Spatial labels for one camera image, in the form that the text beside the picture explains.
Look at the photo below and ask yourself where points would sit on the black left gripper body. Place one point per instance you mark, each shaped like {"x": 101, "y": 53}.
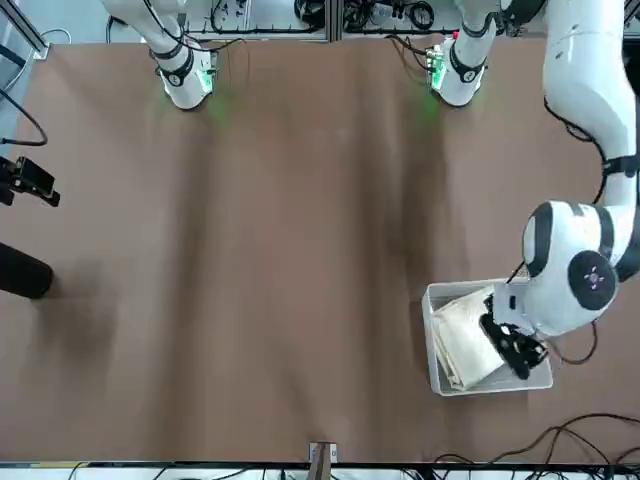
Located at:
{"x": 492, "y": 330}

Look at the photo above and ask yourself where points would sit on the cream-colored tablecloth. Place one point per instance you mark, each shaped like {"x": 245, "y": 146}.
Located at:
{"x": 465, "y": 340}

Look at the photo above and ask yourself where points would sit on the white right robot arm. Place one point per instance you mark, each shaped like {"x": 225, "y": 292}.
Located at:
{"x": 185, "y": 85}

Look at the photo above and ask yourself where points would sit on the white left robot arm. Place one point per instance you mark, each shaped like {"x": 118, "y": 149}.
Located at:
{"x": 575, "y": 75}

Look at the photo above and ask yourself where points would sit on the clear plastic box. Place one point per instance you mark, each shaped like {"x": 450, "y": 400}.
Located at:
{"x": 437, "y": 385}

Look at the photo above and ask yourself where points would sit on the black cylindrical vase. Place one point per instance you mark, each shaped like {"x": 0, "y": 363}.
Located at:
{"x": 25, "y": 272}

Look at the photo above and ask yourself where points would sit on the aluminium frame post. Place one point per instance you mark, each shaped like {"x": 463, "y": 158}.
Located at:
{"x": 335, "y": 20}
{"x": 322, "y": 465}

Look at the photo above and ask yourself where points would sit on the black camera on mount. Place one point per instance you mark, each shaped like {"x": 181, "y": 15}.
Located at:
{"x": 32, "y": 177}

